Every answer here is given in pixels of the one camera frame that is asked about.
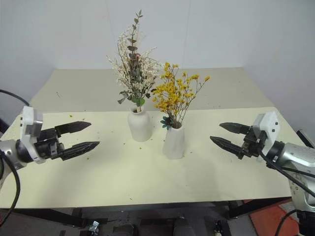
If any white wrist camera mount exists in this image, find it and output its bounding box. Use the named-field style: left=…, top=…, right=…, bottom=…
left=20, top=105, right=46, bottom=165
left=252, top=111, right=284, bottom=163

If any black cable over floor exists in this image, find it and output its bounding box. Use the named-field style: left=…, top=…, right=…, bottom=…
left=272, top=208, right=300, bottom=236

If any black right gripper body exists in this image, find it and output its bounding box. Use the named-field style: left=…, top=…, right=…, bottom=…
left=242, top=125, right=269, bottom=159

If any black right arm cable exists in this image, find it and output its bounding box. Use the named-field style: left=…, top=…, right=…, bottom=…
left=259, top=152, right=315, bottom=197

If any twisted white vase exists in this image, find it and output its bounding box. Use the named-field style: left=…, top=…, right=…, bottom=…
left=162, top=123, right=186, bottom=160

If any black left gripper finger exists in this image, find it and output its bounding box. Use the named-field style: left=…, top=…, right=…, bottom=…
left=60, top=141, right=101, bottom=162
left=54, top=120, right=93, bottom=139

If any white dried flower bouquet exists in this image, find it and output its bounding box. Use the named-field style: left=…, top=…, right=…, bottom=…
left=106, top=9, right=163, bottom=115

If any yellow dried flower bouquet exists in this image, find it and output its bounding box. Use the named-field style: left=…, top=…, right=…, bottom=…
left=150, top=62, right=211, bottom=130

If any black bar beside table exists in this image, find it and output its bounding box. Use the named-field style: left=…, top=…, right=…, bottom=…
left=296, top=128, right=315, bottom=148

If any black table frame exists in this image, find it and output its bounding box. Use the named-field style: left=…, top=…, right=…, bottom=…
left=0, top=194, right=293, bottom=229

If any round white bottle vase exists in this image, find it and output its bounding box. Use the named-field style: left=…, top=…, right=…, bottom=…
left=127, top=106, right=152, bottom=143

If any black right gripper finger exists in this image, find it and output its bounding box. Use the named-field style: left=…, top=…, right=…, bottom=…
left=209, top=136, right=247, bottom=161
left=219, top=122, right=252, bottom=135

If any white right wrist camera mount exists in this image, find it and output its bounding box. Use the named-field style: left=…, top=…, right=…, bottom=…
left=252, top=111, right=284, bottom=163

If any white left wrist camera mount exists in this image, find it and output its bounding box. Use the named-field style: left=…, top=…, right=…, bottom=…
left=20, top=105, right=46, bottom=165

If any red floor mat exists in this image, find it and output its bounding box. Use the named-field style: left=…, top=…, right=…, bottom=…
left=248, top=201, right=300, bottom=236

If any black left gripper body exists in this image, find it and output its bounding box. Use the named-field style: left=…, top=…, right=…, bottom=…
left=33, top=127, right=65, bottom=161

